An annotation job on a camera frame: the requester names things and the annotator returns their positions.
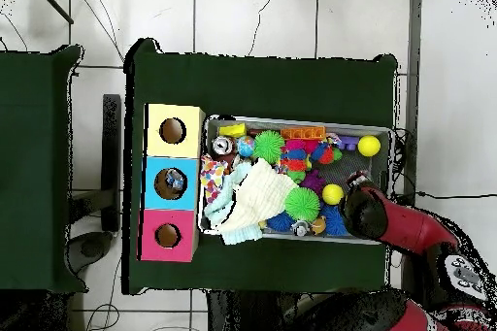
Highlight black panel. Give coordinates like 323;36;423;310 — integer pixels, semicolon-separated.
101;93;122;233

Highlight crushed clear plastic bottle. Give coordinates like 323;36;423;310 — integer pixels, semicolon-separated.
165;169;185;191

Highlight large green fuzzy ball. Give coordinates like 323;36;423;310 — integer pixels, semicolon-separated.
283;186;321;222

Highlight wooden box with three holes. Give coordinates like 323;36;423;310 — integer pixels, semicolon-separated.
137;102;206;263

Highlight green fuzzy ball with eyes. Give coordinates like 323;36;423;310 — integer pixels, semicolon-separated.
253;129;286;165

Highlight shallow mesh bin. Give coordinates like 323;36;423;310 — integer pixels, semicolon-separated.
197;114;395;246

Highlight colourful patterned cloth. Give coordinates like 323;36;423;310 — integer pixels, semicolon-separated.
199;153;229;205

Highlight mint green cloth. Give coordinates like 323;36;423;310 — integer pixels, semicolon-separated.
202;160;265;247

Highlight blue spiky ball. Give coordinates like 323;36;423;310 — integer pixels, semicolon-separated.
319;204;348;238

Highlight orange plastic brick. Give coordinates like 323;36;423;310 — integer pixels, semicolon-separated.
280;125;327;141

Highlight black cable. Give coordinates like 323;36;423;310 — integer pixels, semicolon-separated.
414;189;497;201

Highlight crushed can with silver end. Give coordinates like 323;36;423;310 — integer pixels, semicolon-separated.
211;135;235;156

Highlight cream cloth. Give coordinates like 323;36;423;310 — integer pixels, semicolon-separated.
215;157;300;236

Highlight yellow tennis ball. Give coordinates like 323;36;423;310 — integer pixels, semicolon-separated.
321;183;346;207

